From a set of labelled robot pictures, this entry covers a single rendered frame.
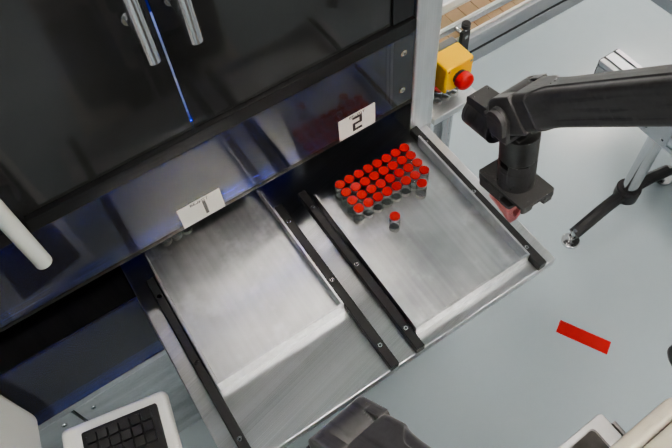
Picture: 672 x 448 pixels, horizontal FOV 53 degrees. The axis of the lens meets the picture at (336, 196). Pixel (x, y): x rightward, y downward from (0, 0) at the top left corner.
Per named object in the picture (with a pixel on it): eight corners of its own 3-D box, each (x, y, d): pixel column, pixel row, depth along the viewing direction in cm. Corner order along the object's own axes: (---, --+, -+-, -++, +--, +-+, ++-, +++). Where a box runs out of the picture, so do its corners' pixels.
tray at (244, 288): (140, 249, 134) (135, 241, 131) (254, 186, 140) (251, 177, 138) (221, 390, 117) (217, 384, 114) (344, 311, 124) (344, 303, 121)
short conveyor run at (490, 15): (406, 107, 155) (408, 58, 142) (367, 67, 162) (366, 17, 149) (621, -15, 173) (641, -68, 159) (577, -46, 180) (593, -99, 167)
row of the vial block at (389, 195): (351, 218, 135) (350, 206, 131) (424, 176, 139) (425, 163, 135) (357, 226, 134) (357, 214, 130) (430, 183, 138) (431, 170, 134)
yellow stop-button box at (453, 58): (422, 74, 144) (424, 50, 138) (449, 60, 146) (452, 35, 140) (444, 96, 141) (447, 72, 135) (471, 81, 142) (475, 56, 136)
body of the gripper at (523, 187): (508, 159, 109) (511, 126, 103) (554, 196, 103) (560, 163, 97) (477, 178, 107) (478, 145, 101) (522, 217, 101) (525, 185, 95)
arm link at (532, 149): (519, 145, 92) (551, 127, 94) (486, 119, 97) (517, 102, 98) (516, 179, 98) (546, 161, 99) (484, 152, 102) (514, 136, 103)
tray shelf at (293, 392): (121, 267, 134) (118, 262, 132) (404, 107, 152) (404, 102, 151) (236, 480, 111) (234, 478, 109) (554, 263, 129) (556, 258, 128)
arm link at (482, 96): (502, 119, 88) (552, 88, 90) (448, 76, 95) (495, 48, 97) (502, 178, 97) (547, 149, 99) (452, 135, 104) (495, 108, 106)
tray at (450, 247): (315, 204, 137) (314, 194, 134) (418, 145, 144) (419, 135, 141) (415, 335, 121) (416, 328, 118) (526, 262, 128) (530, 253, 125)
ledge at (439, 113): (396, 87, 156) (396, 82, 154) (440, 63, 159) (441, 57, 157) (433, 125, 149) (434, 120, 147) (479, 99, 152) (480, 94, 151)
